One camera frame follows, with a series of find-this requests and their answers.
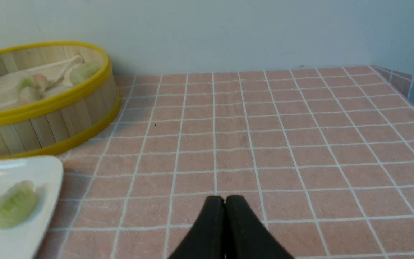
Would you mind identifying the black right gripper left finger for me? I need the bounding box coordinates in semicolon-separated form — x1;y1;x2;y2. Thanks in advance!
169;196;225;259

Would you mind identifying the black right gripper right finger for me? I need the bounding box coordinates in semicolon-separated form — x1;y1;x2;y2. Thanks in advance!
225;195;294;259

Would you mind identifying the green dumpling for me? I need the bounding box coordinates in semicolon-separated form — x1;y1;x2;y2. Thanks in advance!
0;180;39;229
67;62;101;86

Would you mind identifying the white square plate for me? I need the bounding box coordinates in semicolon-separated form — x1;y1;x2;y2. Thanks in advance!
0;156;64;259

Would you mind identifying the green dumpling on plate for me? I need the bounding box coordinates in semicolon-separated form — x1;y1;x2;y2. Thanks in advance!
0;180;39;229

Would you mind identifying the bamboo steamer basket yellow rim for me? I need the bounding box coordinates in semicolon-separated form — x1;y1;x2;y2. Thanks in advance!
0;41;121;159

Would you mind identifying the pink dumpling in steamer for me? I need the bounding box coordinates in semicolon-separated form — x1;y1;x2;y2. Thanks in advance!
16;73;51;105

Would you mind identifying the white mesh steamer liner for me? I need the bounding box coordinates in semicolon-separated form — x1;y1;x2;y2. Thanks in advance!
0;55;84;110

